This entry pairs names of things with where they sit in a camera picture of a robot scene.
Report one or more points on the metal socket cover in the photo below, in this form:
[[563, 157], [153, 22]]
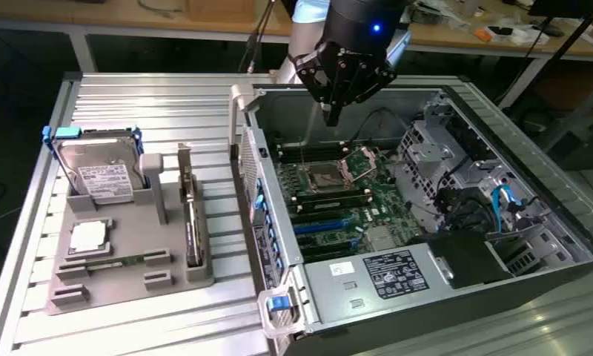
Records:
[[360, 163]]

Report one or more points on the grey parts rack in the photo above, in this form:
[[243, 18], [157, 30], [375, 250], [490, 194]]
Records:
[[128, 226]]

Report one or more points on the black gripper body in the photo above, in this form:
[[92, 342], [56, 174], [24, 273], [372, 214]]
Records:
[[360, 26]]

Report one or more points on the hard disk with blue bracket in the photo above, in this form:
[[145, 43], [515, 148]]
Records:
[[101, 170]]

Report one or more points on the blue expansion slot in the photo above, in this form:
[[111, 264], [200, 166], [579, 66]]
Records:
[[322, 226]]

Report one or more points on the black tripod pole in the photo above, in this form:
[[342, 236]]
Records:
[[563, 41]]

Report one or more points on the metal disk bay cage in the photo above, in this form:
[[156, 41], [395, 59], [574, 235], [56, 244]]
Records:
[[430, 163]]

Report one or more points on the orange and white desk item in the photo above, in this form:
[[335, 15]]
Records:
[[504, 34]]

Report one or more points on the silver chipset heatsink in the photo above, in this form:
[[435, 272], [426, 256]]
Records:
[[380, 239]]

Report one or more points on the black graphics card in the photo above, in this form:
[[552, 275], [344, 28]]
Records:
[[192, 219]]

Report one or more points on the silver CPU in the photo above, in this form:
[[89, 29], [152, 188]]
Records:
[[88, 237]]

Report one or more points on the green RAM stick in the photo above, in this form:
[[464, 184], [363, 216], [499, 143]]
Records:
[[116, 262]]

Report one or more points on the open black PC case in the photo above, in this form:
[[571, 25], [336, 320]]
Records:
[[524, 155]]

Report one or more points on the black plastic shroud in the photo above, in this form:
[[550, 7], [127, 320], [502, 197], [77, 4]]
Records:
[[467, 259]]

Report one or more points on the CPU socket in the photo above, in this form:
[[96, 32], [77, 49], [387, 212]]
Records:
[[326, 178]]

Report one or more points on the grey power supply unit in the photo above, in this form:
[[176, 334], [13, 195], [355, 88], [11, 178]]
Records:
[[356, 282]]

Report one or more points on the wooden desk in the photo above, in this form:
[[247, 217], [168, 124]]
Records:
[[128, 16]]

